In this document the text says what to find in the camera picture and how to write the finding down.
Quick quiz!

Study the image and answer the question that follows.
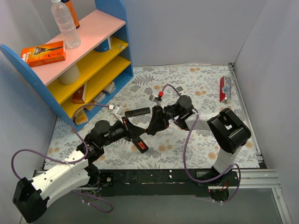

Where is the orange razor box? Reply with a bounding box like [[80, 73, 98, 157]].
[[20, 41, 66, 68]]

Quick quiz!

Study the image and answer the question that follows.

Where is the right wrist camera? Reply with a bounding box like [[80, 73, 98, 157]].
[[149, 91, 164, 108]]

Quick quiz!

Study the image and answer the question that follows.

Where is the cream cylinder container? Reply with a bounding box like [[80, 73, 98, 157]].
[[57, 64, 80, 85]]

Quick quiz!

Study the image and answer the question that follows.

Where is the blue pink yellow shelf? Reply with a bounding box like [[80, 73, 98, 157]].
[[0, 0, 134, 125]]

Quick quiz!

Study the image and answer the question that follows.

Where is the aluminium frame rail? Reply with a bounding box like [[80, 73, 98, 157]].
[[37, 169, 298, 224]]

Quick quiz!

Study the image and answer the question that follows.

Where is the yellow orange packet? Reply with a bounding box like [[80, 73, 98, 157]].
[[74, 109, 89, 126]]

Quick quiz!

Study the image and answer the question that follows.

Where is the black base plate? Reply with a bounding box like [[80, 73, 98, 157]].
[[72, 169, 231, 203]]

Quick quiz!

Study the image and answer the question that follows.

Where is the orange bottle on shelf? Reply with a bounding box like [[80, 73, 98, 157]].
[[61, 0, 80, 29]]

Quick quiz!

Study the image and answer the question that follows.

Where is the slim black remote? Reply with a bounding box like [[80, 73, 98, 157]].
[[125, 107, 150, 118]]

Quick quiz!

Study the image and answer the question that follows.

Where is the yellow soap pack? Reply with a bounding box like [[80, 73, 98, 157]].
[[85, 100, 97, 112]]

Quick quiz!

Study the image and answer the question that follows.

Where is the white air conditioner remote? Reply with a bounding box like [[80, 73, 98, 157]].
[[176, 86, 185, 93]]

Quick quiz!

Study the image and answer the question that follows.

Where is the floral table mat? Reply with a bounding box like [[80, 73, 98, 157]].
[[44, 65, 262, 170]]

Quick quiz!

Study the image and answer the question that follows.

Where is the clear plastic water bottle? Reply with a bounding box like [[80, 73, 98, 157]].
[[51, 0, 81, 49]]

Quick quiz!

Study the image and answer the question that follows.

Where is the blue white box on shelf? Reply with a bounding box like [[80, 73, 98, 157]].
[[94, 37, 112, 52]]

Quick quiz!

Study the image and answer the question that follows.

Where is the black TV remote with buttons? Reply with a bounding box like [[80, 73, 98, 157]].
[[132, 137, 149, 154]]

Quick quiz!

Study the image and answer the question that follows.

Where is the red toothpaste box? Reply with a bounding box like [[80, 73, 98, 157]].
[[220, 76, 232, 104]]

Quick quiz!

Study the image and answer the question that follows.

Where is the orange red box on shelf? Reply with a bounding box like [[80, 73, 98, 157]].
[[72, 83, 87, 104]]

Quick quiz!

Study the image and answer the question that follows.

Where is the white soap pack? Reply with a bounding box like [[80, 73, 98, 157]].
[[102, 81, 116, 95], [93, 92, 106, 104]]

